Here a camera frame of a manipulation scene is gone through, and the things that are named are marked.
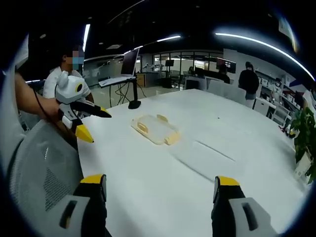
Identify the green potted plant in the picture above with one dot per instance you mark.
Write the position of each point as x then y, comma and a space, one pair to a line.
306, 133

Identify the dark flat monitor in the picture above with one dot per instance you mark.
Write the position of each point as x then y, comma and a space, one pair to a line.
129, 61

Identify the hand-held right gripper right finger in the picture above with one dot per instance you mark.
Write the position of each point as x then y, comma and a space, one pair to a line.
234, 212

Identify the long ceiling light strip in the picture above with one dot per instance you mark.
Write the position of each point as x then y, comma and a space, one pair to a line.
266, 45

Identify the white plant pot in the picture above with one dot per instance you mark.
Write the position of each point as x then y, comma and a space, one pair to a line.
303, 165

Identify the short ceiling light strip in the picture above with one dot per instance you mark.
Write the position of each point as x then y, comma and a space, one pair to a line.
169, 38
86, 37

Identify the wall screen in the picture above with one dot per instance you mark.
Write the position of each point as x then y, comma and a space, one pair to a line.
226, 65

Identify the black monitor stand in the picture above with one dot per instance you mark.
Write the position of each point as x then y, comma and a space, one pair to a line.
135, 102

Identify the white standing desk tray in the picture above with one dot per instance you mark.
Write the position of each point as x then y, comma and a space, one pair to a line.
116, 80

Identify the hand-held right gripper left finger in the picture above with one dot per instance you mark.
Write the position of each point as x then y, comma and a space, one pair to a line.
74, 214

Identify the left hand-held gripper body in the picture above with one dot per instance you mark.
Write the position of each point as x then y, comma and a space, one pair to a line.
69, 90

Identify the grey mesh office chair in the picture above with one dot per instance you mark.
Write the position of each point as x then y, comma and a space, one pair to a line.
42, 168

